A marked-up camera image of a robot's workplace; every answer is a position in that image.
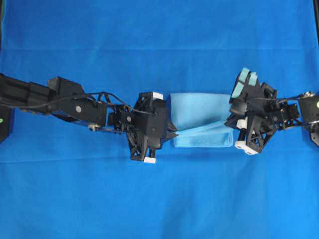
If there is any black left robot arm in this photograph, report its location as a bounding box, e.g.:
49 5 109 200
0 74 178 163

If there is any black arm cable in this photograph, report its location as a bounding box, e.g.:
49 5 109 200
246 93 315 105
9 92 155 117

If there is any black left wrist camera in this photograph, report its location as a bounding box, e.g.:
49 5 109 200
146 99 168 149

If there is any blue table cloth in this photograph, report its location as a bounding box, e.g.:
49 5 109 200
0 0 319 239

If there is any light blue towel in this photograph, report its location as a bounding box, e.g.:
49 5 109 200
170 93 233 148

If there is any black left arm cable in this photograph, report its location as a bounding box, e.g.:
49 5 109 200
9 92 155 117

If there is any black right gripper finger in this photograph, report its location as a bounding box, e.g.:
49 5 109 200
224 117 247 129
227 112 237 120

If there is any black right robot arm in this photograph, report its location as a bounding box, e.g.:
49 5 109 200
225 81 303 155

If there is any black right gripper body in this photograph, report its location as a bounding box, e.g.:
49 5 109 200
234 111 279 155

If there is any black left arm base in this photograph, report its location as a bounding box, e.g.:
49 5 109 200
0 106 15 143

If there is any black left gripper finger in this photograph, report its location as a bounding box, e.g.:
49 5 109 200
160 132 178 147
166 119 178 132

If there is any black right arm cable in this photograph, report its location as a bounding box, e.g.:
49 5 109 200
246 93 315 105

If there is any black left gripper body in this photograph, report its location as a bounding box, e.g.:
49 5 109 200
126 92 172 164

